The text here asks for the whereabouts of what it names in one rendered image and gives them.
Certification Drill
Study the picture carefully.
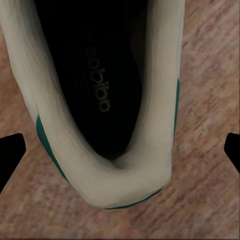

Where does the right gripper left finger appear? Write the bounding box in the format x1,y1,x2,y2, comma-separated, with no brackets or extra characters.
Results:
0,133,26,193

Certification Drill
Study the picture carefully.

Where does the gym shoe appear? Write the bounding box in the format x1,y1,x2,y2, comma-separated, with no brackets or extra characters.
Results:
0,0,185,210

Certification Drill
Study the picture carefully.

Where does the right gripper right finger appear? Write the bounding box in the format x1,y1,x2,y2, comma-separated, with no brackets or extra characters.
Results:
224,132,240,173

